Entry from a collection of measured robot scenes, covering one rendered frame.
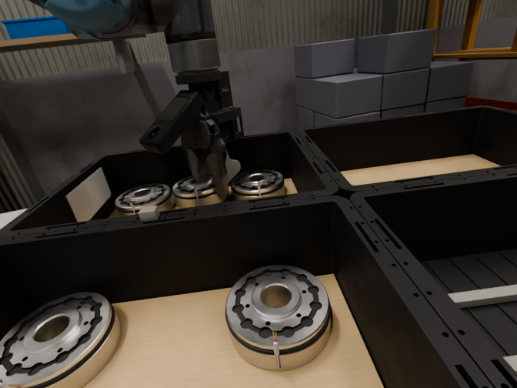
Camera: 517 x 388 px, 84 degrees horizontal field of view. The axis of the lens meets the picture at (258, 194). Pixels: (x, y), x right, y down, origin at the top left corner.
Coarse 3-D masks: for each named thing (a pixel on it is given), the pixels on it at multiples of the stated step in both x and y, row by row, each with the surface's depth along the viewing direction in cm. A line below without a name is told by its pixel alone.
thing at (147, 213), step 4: (144, 208) 31; (148, 208) 31; (152, 208) 31; (156, 208) 31; (140, 212) 30; (144, 212) 30; (148, 212) 30; (152, 212) 30; (156, 212) 31; (140, 216) 31; (144, 216) 31; (148, 216) 31; (152, 216) 31; (156, 216) 31; (144, 220) 31; (148, 220) 31; (152, 220) 31
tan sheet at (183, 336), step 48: (336, 288) 33; (144, 336) 30; (192, 336) 29; (336, 336) 27; (96, 384) 26; (144, 384) 25; (192, 384) 25; (240, 384) 24; (288, 384) 24; (336, 384) 23
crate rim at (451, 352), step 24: (168, 216) 31; (192, 216) 31; (216, 216) 30; (240, 216) 31; (360, 216) 27; (0, 240) 31; (24, 240) 30; (48, 240) 30; (360, 240) 24; (384, 264) 21; (408, 288) 19; (408, 312) 18; (432, 312) 17; (432, 336) 16; (456, 360) 14; (456, 384) 14; (480, 384) 13
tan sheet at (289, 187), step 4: (284, 180) 61; (288, 180) 61; (288, 184) 59; (292, 184) 59; (228, 188) 60; (288, 188) 57; (292, 188) 57; (288, 192) 55; (292, 192) 55; (296, 192) 55; (228, 196) 57; (224, 200) 56; (228, 200) 55; (232, 200) 55; (172, 208) 55; (176, 208) 55; (112, 212) 56; (116, 212) 56; (112, 216) 55; (116, 216) 55
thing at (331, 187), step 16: (304, 144) 49; (96, 160) 54; (80, 176) 48; (320, 176) 36; (304, 192) 33; (320, 192) 32; (336, 192) 32; (32, 208) 38; (192, 208) 33; (208, 208) 32; (224, 208) 32; (16, 224) 34; (64, 224) 33; (80, 224) 32; (96, 224) 32
